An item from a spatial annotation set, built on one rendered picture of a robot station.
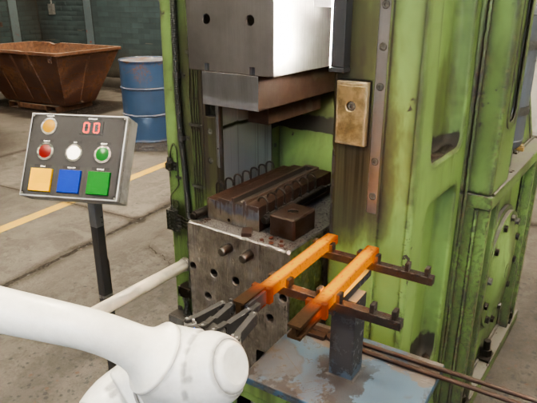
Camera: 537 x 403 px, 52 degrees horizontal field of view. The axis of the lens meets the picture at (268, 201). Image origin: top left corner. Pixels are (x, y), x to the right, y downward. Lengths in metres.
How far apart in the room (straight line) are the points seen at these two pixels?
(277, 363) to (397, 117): 0.69
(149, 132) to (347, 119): 4.90
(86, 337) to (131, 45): 9.20
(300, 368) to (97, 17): 9.29
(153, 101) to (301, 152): 4.30
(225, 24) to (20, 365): 1.87
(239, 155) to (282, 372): 0.82
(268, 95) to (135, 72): 4.71
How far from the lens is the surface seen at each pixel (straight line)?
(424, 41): 1.42
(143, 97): 6.22
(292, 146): 2.06
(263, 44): 1.47
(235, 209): 1.65
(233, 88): 1.55
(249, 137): 1.94
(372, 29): 1.47
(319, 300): 1.12
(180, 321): 2.18
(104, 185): 1.81
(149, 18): 9.51
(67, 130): 1.92
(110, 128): 1.86
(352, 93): 1.49
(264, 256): 1.56
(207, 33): 1.59
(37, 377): 2.72
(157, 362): 0.75
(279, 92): 1.58
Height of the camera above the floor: 1.57
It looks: 21 degrees down
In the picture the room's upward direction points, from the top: straight up
